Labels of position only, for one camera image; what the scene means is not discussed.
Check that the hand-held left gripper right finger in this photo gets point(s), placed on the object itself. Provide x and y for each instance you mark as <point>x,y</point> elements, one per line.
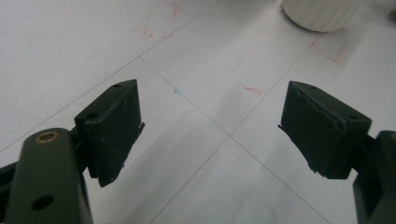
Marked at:
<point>323,137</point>

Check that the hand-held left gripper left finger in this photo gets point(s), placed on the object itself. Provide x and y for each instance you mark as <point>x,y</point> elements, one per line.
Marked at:
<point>109,133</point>

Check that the white cup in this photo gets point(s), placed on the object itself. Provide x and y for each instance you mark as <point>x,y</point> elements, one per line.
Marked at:
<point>320,14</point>

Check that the white table mat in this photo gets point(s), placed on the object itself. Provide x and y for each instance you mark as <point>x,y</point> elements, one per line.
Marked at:
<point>202,62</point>

